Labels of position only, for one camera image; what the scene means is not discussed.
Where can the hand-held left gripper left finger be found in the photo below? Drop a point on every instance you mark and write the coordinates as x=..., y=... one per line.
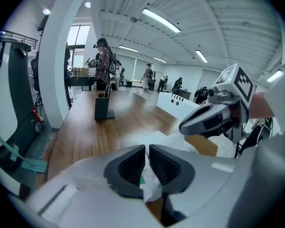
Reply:
x=85, y=198

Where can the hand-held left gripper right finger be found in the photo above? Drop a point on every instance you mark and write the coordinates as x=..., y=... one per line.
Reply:
x=204, y=174

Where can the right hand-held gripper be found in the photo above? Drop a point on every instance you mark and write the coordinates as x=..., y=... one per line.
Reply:
x=240, y=84

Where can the person's right forearm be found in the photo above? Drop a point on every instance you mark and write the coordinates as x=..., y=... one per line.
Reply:
x=261, y=104

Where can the brown cardboard piece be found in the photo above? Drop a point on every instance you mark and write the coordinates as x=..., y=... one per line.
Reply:
x=204, y=145

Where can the white box with black knobs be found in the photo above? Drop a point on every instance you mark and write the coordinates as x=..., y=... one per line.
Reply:
x=173, y=106

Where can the person's white shirt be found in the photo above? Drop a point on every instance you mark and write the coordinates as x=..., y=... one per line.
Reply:
x=270, y=174

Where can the long ceiling light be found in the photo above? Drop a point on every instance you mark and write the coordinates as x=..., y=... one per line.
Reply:
x=160, y=59
x=275, y=76
x=201, y=56
x=128, y=48
x=160, y=19

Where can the grey pen holder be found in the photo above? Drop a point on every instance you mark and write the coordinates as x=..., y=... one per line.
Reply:
x=102, y=108

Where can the red fire extinguisher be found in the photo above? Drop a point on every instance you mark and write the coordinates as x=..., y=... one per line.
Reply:
x=38, y=117

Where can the black table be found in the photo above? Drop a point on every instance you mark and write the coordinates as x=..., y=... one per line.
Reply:
x=79, y=81

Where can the cardboard boxes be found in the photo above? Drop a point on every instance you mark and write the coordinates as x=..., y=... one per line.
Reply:
x=83, y=71

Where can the window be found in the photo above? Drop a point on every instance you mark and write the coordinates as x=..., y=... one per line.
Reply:
x=78, y=41

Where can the round ceiling light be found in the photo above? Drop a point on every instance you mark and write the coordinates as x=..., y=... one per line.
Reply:
x=46, y=11
x=88, y=4

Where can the metal railing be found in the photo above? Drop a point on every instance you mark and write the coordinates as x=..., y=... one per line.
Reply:
x=21, y=38

